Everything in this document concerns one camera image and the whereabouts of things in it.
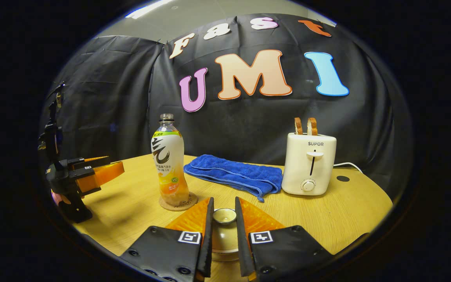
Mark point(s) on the round cork coaster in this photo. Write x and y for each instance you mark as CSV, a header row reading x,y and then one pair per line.
x,y
188,203

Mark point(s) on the cream ceramic teacup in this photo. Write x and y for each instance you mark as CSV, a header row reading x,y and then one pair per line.
x,y
224,256

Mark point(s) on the clear water bottle orange label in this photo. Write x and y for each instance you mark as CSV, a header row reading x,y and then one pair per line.
x,y
168,160

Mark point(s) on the black backdrop cloth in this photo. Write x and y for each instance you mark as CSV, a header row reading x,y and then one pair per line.
x,y
112,98

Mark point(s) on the cream toaster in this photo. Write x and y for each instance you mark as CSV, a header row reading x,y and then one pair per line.
x,y
307,164

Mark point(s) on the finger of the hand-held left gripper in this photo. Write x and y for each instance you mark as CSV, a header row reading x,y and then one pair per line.
x,y
104,174
92,161

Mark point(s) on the toasted bread slice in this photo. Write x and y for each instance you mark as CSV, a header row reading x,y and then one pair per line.
x,y
298,126
312,126

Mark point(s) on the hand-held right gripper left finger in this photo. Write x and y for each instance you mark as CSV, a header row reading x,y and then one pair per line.
x,y
208,243

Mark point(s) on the black table grommet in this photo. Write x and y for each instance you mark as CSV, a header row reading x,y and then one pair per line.
x,y
343,178

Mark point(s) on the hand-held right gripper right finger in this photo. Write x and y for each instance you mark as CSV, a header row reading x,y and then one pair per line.
x,y
241,243

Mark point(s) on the cream teacup lid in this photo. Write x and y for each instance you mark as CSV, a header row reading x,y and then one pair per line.
x,y
224,231

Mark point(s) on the blue folded towel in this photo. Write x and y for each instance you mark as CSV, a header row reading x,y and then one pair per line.
x,y
233,174

